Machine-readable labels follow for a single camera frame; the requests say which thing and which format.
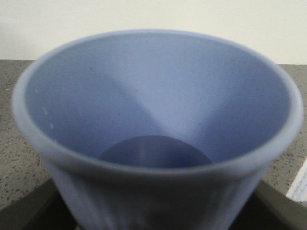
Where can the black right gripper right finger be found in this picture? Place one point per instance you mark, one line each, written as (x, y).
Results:
(268, 209)

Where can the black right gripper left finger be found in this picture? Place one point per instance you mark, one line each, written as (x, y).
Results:
(42, 209)

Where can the light blue ribbed cup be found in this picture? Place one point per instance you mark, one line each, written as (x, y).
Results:
(156, 129)

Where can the white cloth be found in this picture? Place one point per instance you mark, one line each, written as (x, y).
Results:
(298, 189)

